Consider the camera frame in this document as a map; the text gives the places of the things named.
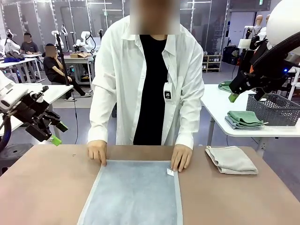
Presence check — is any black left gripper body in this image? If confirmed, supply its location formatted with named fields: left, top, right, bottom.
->
left=14, top=93, right=51, bottom=142

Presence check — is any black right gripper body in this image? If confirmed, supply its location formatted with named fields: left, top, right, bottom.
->
left=246, top=69, right=292, bottom=89

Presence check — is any beige towel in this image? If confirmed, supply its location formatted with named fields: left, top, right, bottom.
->
left=205, top=145, right=259, bottom=175

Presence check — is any light blue towel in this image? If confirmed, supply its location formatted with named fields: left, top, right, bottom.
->
left=76, top=160, right=184, bottom=225

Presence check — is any person's right forearm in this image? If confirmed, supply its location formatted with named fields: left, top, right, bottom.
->
left=88, top=93, right=118, bottom=143

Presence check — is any person's left forearm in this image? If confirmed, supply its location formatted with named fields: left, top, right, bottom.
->
left=174, top=98, right=205, bottom=150

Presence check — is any gray plastic basket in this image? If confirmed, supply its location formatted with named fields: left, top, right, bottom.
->
left=246, top=93, right=300, bottom=127

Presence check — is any white table with gray basket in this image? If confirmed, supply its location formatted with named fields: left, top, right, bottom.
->
left=200, top=83, right=300, bottom=158

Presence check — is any person's right hand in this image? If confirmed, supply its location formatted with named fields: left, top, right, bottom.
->
left=88, top=140, right=109, bottom=167

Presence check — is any person's left hand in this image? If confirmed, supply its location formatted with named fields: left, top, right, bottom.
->
left=171, top=143, right=194, bottom=173

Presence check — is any crumpled green towel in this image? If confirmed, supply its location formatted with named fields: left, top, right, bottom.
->
left=217, top=80, right=233, bottom=93

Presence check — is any folded green towel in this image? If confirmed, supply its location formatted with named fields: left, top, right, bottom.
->
left=226, top=110, right=265, bottom=125

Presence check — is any black luggage bag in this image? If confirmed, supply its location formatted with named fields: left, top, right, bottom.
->
left=222, top=45, right=240, bottom=66

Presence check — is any low storage shelf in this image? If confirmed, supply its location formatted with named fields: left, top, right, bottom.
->
left=202, top=54, right=223, bottom=73

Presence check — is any man in black T-shirt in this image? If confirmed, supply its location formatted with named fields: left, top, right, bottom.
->
left=43, top=43, right=94, bottom=102

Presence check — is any long white desk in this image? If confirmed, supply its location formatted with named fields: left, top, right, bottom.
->
left=0, top=53, right=43, bottom=83

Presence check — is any dark blue cloth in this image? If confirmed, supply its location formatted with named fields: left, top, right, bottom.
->
left=3, top=56, right=24, bottom=63

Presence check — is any white desk with cardboard box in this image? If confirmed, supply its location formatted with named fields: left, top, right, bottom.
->
left=63, top=52, right=96, bottom=91

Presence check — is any dark gray garment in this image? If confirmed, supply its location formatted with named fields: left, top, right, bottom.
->
left=6, top=50, right=24, bottom=59

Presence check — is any black pole with white device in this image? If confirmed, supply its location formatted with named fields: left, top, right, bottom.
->
left=52, top=30, right=70, bottom=86

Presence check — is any open cardboard box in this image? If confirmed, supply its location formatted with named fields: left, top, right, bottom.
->
left=69, top=52, right=89, bottom=59

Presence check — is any seated man in gray T-shirt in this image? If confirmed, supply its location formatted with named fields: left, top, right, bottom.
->
left=20, top=32, right=40, bottom=55

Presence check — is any black ID badge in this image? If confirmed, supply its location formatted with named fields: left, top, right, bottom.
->
left=163, top=82, right=173, bottom=103

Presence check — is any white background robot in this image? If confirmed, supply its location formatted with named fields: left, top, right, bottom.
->
left=0, top=29, right=21, bottom=57

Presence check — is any person in white shirt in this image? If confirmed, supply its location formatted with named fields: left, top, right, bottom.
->
left=88, top=14, right=205, bottom=150

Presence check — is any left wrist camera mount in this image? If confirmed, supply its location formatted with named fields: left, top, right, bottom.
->
left=28, top=85, right=49, bottom=105

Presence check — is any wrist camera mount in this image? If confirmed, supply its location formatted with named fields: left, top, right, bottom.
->
left=238, top=35, right=262, bottom=51
left=28, top=85, right=49, bottom=105

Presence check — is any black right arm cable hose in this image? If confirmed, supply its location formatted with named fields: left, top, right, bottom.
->
left=249, top=30, right=300, bottom=69

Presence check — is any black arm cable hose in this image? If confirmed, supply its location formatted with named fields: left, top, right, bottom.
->
left=0, top=112, right=13, bottom=153
left=249, top=30, right=300, bottom=69

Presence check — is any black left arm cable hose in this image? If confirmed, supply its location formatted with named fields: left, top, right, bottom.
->
left=0, top=112, right=13, bottom=153

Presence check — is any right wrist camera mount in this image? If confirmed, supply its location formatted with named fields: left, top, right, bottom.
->
left=238, top=35, right=262, bottom=51

